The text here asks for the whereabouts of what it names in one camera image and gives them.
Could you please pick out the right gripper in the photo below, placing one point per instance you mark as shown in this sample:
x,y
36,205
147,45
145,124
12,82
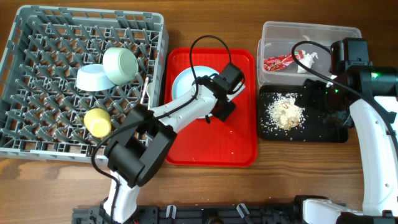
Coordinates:
x,y
309,95

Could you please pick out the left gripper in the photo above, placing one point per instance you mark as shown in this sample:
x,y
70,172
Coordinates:
x,y
225,114

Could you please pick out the light blue round plate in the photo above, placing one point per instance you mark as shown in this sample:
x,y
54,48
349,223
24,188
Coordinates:
x,y
184,81

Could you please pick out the rice and food scraps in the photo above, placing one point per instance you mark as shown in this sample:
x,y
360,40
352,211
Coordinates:
x,y
281,114

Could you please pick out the white paper napkin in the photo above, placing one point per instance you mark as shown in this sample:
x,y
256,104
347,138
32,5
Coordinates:
x,y
307,60

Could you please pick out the red snack wrapper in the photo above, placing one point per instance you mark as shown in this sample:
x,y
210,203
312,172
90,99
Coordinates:
x,y
273,64

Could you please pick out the white plastic fork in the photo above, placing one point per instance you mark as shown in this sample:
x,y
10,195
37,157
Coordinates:
x,y
144,90

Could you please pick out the green bowl with food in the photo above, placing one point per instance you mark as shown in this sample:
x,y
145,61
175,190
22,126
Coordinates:
x,y
120,65

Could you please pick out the yellow plastic cup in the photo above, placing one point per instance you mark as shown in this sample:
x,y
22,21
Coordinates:
x,y
97,122

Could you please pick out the white plastic spoon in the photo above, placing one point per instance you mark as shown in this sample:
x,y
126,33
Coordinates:
x,y
150,92

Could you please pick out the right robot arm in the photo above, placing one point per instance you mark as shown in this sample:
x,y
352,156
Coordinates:
x,y
369,93

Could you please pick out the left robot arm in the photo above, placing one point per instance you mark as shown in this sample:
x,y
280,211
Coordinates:
x,y
140,145

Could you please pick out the black rectangular waste tray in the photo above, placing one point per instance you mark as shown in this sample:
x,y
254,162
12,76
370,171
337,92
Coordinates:
x,y
312,129

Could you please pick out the clear plastic waste bin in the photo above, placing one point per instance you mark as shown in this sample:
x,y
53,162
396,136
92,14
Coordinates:
x,y
278,38

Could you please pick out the grey plastic dishwasher rack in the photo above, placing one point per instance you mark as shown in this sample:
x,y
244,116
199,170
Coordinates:
x,y
42,110

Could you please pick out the red plastic serving tray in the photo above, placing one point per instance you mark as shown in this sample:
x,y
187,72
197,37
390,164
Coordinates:
x,y
232,143

